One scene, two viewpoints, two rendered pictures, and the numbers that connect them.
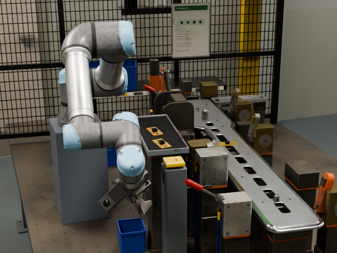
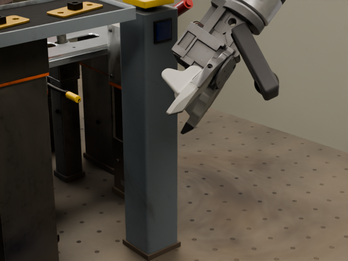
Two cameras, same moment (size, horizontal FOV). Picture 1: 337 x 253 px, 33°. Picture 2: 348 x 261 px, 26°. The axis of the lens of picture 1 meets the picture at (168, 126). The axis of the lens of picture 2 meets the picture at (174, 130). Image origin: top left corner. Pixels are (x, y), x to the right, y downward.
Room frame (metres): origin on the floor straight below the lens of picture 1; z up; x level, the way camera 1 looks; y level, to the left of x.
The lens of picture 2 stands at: (2.16, 1.04, 1.43)
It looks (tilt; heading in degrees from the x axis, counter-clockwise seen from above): 23 degrees down; 242
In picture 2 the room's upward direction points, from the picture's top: straight up
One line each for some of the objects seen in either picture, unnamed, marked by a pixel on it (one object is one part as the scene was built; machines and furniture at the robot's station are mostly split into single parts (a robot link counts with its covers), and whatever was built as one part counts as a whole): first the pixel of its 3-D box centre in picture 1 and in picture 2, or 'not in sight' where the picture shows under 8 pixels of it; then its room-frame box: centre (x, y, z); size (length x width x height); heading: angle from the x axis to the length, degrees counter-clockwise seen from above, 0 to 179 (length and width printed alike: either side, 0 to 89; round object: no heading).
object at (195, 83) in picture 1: (143, 87); not in sight; (3.02, 0.14, 1.02); 0.90 x 0.22 x 0.03; 102
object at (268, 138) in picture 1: (263, 163); not in sight; (2.28, -0.42, 0.87); 0.12 x 0.07 x 0.35; 102
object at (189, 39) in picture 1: (190, 30); not in sight; (3.20, -0.13, 1.30); 0.23 x 0.02 x 0.31; 102
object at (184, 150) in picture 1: (158, 133); (0, 25); (1.89, 0.04, 1.16); 0.37 x 0.14 x 0.02; 12
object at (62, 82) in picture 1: (75, 83); not in sight; (2.18, 0.37, 1.27); 0.13 x 0.12 x 0.14; 101
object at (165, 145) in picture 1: (161, 142); (75, 6); (1.77, 0.02, 1.17); 0.08 x 0.04 x 0.01; 24
